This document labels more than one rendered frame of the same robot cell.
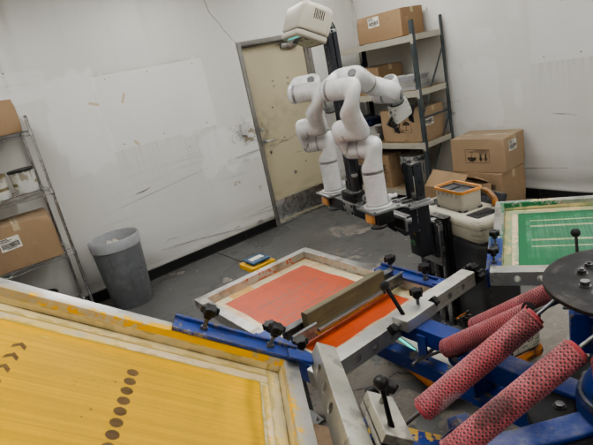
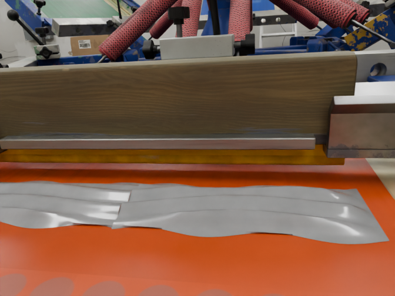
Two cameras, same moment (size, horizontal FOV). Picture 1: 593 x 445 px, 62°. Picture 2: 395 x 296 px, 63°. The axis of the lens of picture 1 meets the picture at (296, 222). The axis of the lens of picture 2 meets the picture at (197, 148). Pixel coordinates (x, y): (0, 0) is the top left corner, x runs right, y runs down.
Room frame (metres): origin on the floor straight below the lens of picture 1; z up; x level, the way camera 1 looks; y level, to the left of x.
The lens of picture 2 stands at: (1.68, 0.14, 1.08)
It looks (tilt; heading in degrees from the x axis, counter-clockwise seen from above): 19 degrees down; 225
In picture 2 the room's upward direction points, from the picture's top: 4 degrees counter-clockwise
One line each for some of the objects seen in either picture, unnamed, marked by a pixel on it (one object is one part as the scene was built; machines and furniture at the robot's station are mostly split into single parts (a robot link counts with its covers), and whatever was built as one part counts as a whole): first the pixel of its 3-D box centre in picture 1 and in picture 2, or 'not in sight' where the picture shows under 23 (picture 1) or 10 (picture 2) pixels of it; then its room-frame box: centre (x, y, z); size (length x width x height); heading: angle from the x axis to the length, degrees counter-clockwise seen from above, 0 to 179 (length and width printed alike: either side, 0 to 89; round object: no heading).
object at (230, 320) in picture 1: (310, 297); not in sight; (1.66, 0.01, 0.97); 0.79 x 0.58 x 0.04; 34
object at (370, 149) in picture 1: (367, 154); not in sight; (2.08, -0.36, 1.37); 0.13 x 0.10 x 0.16; 52
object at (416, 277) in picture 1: (409, 281); not in sight; (1.62, -0.36, 0.98); 0.30 x 0.05 x 0.07; 34
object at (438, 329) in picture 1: (431, 334); not in sight; (1.20, -0.31, 1.02); 0.17 x 0.06 x 0.05; 34
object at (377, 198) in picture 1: (378, 188); not in sight; (2.08, -0.38, 1.21); 0.16 x 0.13 x 0.15; 109
